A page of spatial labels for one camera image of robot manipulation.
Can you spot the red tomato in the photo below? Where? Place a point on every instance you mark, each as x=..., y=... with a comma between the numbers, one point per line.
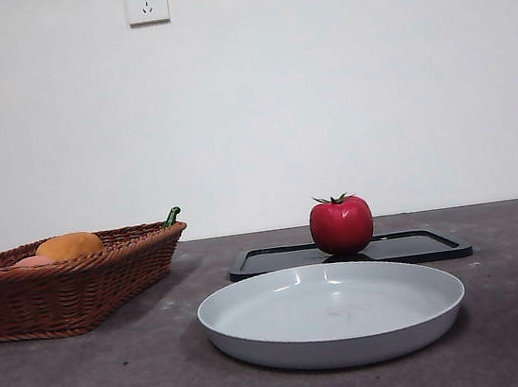
x=342, y=225

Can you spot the green pepper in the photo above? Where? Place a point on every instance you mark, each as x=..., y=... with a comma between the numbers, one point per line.
x=171, y=217

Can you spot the white round plate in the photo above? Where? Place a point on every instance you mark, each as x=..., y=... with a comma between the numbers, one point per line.
x=332, y=312

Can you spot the dark rectangular tray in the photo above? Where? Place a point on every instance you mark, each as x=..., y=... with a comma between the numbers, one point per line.
x=414, y=244

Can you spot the brown wicker basket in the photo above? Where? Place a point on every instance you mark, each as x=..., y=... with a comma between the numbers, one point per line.
x=62, y=295

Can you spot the pinkish brown egg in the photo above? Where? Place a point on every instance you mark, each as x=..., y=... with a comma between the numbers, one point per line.
x=34, y=261

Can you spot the white wall socket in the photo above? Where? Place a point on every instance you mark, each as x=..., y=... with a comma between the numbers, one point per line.
x=147, y=7

